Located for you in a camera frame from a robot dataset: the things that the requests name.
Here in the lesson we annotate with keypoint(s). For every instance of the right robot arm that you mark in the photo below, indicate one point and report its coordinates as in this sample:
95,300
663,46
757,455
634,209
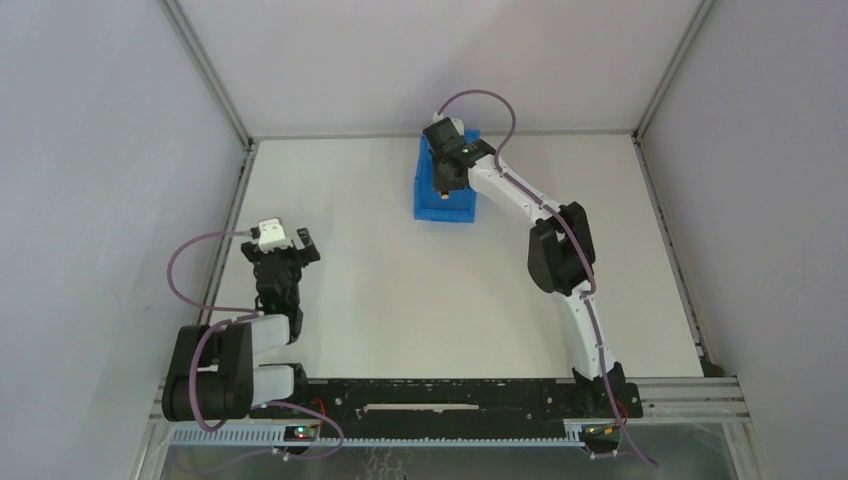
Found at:
560,247

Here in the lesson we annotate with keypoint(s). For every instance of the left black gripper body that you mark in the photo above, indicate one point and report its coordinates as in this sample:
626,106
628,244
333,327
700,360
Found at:
279,255

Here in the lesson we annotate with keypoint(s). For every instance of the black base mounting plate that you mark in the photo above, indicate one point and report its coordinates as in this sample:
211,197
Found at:
454,404

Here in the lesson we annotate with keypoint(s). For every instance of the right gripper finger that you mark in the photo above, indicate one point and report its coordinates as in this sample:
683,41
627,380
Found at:
441,176
460,180

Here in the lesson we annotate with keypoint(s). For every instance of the blue plastic bin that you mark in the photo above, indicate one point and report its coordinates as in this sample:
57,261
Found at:
460,207

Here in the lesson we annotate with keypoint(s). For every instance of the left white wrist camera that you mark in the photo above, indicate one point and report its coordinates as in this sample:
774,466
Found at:
269,234

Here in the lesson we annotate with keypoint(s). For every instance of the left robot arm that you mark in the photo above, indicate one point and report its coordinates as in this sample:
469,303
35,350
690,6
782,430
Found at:
214,374

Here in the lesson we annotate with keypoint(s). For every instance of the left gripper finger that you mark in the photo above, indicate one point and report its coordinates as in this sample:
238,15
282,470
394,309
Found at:
308,252
250,251

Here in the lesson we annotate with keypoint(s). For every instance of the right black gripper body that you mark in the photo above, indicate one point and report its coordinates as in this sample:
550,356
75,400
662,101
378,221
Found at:
448,175

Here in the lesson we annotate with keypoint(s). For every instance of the grey slotted cable duct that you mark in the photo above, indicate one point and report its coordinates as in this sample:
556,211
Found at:
244,435

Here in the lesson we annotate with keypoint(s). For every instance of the small electronics board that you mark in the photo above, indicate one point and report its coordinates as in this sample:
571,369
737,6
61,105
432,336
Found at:
301,433

